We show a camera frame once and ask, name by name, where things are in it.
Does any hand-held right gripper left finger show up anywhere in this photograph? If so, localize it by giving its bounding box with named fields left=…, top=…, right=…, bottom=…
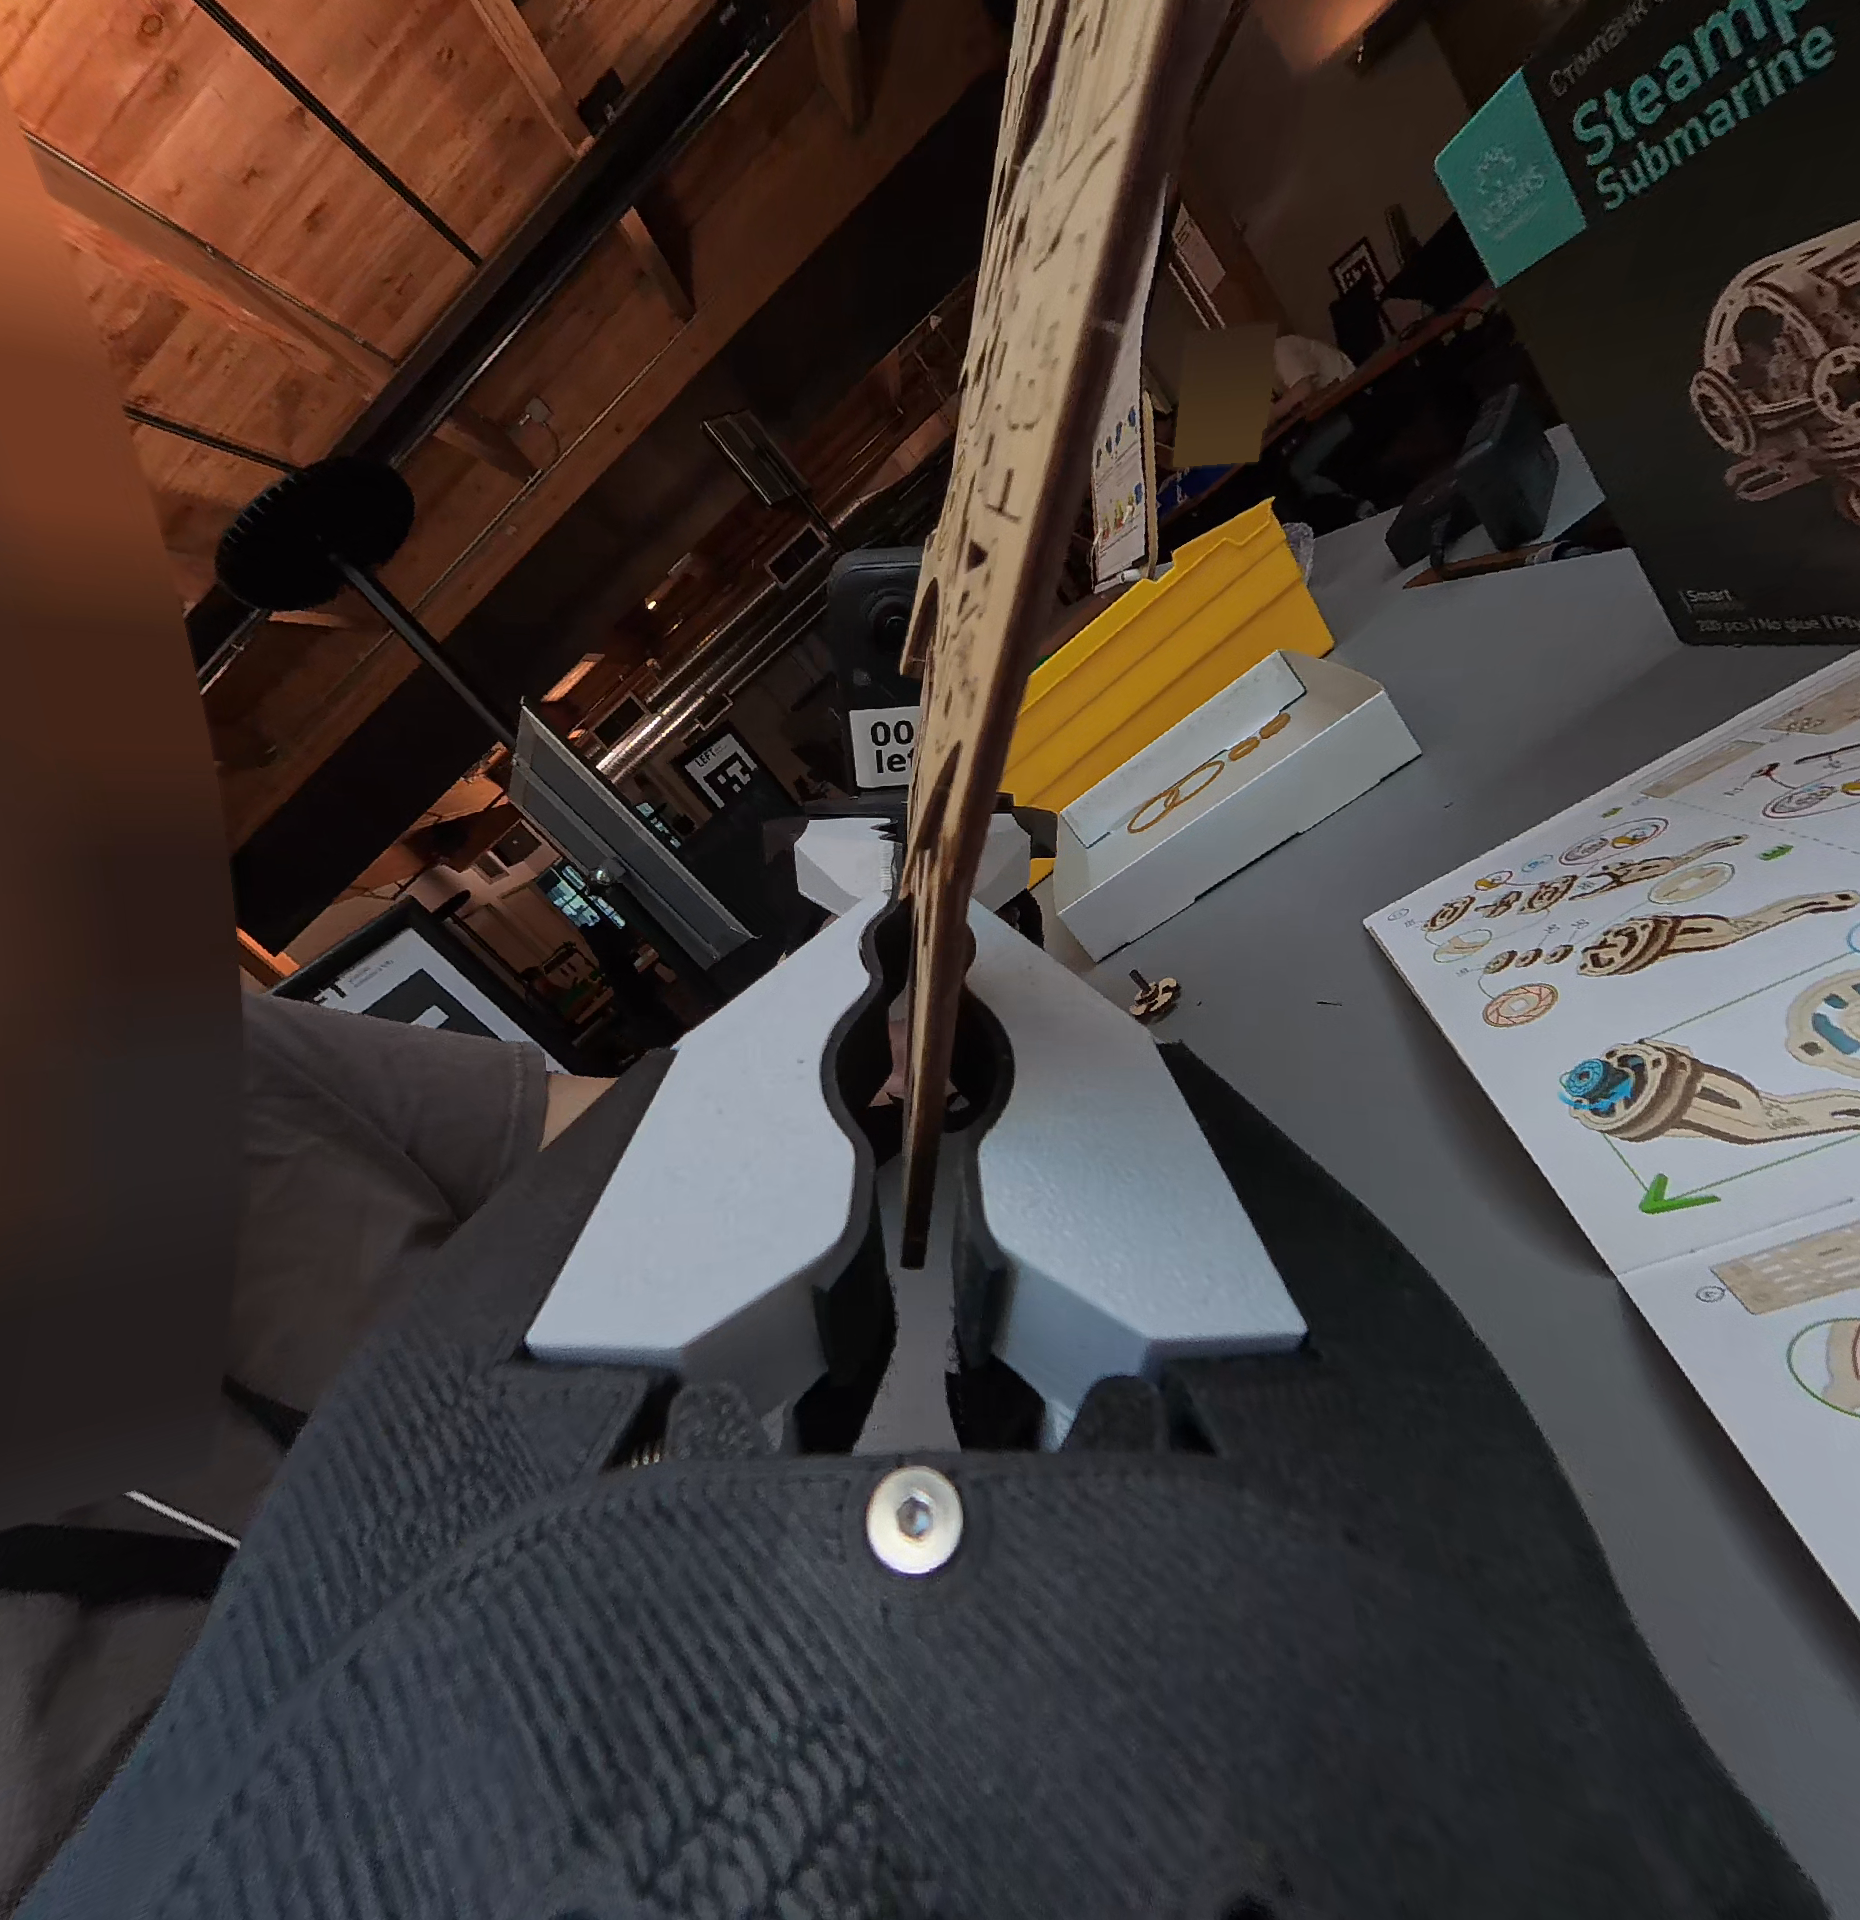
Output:
left=525, top=892, right=913, bottom=1421

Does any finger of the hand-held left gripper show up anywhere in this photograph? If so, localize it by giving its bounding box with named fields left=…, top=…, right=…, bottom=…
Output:
left=793, top=816, right=913, bottom=921
left=972, top=811, right=1052, bottom=949

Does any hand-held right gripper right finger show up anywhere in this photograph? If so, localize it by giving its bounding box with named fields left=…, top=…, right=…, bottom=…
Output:
left=944, top=899, right=1309, bottom=1426

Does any laser-cut wooden parts sheet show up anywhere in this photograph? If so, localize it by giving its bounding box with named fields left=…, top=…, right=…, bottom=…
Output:
left=899, top=0, right=1248, bottom=1274

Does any person's left forearm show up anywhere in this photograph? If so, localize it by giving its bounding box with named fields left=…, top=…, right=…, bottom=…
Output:
left=541, top=1074, right=636, bottom=1151

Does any black model kit box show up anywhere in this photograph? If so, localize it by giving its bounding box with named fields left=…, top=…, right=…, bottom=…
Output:
left=1432, top=0, right=1860, bottom=647

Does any small marker sign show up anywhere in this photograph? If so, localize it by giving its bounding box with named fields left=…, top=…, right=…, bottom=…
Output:
left=673, top=731, right=763, bottom=813

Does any grey metal panel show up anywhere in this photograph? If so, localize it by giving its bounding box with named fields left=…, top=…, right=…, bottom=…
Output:
left=512, top=702, right=755, bottom=969

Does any yellow plastic bin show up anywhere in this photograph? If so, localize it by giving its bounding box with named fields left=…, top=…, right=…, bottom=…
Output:
left=1003, top=498, right=1338, bottom=818

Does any white cardboard tray box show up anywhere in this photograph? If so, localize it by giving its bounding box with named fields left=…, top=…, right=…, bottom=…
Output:
left=1052, top=649, right=1425, bottom=963

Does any person's grey clothing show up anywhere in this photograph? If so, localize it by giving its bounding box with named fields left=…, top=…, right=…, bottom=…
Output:
left=0, top=994, right=558, bottom=1920

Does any black framed marker sign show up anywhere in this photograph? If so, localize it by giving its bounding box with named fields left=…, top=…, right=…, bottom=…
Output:
left=270, top=899, right=549, bottom=1080

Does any black round ceiling fixture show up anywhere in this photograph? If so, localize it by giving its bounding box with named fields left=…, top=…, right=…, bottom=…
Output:
left=214, top=458, right=521, bottom=744

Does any printed instruction booklet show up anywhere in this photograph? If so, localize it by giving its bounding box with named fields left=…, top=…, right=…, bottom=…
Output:
left=1364, top=647, right=1860, bottom=1669

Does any black pouch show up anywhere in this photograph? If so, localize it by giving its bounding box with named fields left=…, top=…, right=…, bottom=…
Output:
left=1385, top=384, right=1561, bottom=574

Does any wooden ring part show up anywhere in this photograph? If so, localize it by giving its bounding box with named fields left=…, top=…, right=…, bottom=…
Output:
left=1128, top=754, right=1225, bottom=837

